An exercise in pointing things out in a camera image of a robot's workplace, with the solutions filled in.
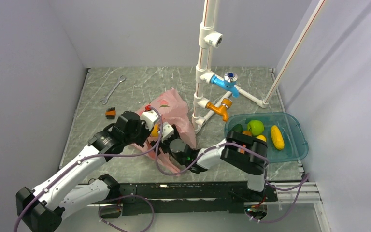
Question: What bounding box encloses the pink plastic bag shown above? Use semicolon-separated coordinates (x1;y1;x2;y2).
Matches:
132;88;197;173

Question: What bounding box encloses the dark green fake avocado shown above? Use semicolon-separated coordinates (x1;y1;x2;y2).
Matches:
230;124;243;133

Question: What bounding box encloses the brown orange fake fruit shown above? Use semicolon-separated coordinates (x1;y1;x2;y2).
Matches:
242;130;253;137

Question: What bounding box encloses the green fake fruit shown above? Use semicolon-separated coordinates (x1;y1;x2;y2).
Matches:
247;119;265;136

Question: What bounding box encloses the yellow fake mango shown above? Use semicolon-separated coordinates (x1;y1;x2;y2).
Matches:
256;134;267;143

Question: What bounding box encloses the yellow wrinkled fake fruit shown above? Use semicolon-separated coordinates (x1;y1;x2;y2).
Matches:
270;125;285;150

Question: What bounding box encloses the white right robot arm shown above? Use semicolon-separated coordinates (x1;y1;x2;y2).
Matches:
160;131;269;201

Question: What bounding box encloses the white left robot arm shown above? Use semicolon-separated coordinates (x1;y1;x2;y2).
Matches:
13;108;162;232

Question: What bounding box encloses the small orange black brush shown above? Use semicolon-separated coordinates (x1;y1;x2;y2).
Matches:
105;107;116;120

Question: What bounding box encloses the silver wrench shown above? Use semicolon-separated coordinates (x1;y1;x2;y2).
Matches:
99;75;126;105

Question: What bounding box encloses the orange plastic faucet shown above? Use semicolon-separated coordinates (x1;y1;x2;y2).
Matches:
205;98;232;122

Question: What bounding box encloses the blue plastic faucet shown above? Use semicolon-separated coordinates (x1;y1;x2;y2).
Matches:
210;72;239;98

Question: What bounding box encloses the white slanted pole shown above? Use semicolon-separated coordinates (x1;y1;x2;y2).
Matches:
262;0;325;105

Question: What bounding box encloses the teal plastic basin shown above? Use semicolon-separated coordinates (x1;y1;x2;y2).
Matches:
224;112;309;163

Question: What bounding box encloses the white PVC pipe stand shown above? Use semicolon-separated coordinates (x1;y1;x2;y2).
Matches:
192;0;267;133

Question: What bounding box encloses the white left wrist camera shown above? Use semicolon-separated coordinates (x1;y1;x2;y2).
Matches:
140;105;159;131

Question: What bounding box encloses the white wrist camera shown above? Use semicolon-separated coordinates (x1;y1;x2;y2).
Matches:
161;122;174;141
140;105;159;131

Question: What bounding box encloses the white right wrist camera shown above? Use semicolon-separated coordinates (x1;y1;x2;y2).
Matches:
161;122;174;141

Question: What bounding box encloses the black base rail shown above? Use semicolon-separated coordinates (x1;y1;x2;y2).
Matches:
86;181;277;216

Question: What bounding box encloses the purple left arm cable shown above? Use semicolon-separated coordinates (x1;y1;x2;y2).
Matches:
13;106;164;232

